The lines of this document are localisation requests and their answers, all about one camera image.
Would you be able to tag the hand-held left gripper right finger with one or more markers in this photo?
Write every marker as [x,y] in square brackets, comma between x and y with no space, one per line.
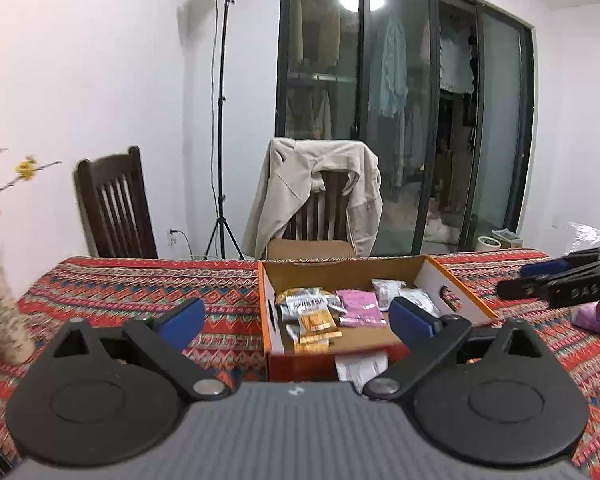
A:
[412,320]

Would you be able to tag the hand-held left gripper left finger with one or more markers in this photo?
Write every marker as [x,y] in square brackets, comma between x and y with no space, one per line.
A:
[180,322]

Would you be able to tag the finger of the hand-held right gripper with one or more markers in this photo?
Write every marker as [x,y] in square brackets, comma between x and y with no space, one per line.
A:
[522,287]
[542,267]

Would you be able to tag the silver snack packet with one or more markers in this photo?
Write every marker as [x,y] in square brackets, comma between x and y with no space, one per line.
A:
[386,287]
[420,301]

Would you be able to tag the pink snack packet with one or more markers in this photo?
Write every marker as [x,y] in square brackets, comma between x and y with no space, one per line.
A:
[362,305]

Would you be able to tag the pile of mixed snack packets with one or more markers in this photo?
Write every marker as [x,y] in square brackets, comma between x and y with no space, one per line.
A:
[315,320]

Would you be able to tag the orange cardboard box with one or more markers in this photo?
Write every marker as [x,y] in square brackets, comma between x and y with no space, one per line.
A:
[300,367]

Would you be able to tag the purple tissue pack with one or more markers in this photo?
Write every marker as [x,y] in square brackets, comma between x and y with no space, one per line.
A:
[587,320]

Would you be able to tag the clear plastic bag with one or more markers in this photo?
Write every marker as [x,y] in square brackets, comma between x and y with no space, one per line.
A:
[587,237]

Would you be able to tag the white plant pot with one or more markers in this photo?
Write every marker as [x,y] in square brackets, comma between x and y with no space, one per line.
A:
[487,243]

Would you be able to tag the brown chair with cushion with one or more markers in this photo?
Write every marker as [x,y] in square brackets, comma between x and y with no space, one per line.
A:
[325,210]

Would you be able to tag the dark wooden chair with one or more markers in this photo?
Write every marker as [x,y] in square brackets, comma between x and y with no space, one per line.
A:
[92,200]

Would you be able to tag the small floral vase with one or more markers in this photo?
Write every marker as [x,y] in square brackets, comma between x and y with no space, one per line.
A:
[2,320]

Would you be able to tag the beige jacket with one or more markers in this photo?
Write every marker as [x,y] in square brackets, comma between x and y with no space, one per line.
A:
[290,180]

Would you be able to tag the yellow flower branches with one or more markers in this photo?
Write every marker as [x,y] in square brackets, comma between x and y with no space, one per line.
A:
[26,169]

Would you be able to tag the white hanging garment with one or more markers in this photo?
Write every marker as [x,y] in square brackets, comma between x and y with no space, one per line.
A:
[455,65]

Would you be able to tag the black framed sliding glass door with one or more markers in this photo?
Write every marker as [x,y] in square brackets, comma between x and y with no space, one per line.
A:
[280,110]

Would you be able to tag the light blue hanging shirt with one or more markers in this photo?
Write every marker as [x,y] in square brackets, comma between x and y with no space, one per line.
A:
[395,70]

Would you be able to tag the white wall socket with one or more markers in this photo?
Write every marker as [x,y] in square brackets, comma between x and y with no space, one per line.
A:
[172,238]

